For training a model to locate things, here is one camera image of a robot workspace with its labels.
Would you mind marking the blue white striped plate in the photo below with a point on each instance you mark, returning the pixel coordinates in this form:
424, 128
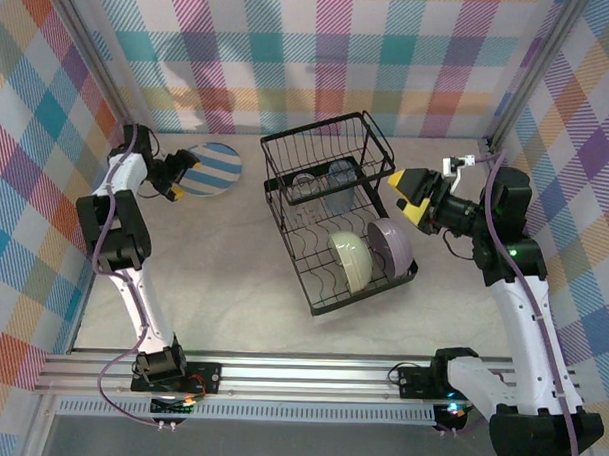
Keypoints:
216, 170

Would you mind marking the purple bowl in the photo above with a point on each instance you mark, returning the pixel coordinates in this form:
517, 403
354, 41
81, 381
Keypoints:
391, 246

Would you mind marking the blue glass cup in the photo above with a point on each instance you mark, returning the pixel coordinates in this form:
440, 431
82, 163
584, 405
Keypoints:
341, 186

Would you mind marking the pale green bowl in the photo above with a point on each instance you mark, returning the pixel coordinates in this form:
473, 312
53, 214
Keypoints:
353, 260

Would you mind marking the clear glass cup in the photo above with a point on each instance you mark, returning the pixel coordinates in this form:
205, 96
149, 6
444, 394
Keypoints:
303, 185

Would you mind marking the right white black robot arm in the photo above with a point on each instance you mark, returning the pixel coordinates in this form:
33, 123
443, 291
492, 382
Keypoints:
531, 336

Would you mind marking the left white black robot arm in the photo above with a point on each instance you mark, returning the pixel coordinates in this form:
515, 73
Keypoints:
132, 297

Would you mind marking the right controller board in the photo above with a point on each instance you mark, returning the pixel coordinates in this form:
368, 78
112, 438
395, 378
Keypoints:
453, 413

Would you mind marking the controller board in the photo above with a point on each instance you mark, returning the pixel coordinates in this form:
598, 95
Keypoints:
173, 407
453, 413

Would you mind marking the left controller board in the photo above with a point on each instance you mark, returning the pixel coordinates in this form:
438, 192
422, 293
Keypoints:
173, 407

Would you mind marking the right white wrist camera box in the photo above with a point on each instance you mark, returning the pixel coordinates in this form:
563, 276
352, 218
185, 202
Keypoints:
459, 166

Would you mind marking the left aluminium frame post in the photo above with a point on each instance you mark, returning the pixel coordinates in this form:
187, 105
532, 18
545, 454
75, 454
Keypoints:
97, 60

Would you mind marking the aluminium frame post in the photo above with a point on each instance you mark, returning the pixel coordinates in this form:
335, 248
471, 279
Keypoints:
554, 36
97, 60

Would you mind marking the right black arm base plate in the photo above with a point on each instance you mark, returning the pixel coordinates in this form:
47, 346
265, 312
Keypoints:
414, 382

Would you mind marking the right aluminium frame post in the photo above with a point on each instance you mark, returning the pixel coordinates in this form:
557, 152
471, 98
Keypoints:
554, 36

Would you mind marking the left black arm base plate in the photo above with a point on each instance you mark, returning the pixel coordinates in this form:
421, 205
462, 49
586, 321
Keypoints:
209, 377

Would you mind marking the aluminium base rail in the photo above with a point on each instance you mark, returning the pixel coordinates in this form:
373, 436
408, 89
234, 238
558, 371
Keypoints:
299, 380

